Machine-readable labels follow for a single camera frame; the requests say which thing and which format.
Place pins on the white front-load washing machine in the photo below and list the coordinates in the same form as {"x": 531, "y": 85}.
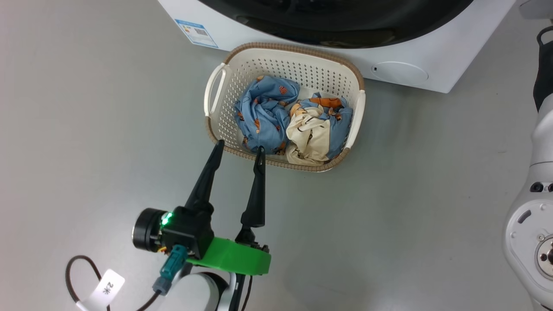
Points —
{"x": 432, "y": 47}

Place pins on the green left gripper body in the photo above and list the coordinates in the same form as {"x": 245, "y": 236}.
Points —
{"x": 235, "y": 258}

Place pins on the cream perforated laundry basket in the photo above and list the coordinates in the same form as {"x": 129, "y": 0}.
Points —
{"x": 285, "y": 65}

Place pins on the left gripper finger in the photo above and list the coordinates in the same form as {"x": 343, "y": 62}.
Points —
{"x": 257, "y": 198}
{"x": 206, "y": 181}

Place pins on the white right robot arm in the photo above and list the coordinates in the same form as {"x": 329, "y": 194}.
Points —
{"x": 531, "y": 224}

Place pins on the blue energy label sticker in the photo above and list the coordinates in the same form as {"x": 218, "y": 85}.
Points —
{"x": 196, "y": 33}

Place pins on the black round washing machine door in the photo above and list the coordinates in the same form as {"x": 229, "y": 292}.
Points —
{"x": 337, "y": 21}

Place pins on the round white filter cover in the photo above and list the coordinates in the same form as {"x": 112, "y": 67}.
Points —
{"x": 399, "y": 72}

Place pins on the teal left camera connector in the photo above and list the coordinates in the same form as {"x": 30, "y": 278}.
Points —
{"x": 173, "y": 268}

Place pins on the blue patterned garment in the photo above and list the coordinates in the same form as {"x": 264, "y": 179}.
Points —
{"x": 263, "y": 112}

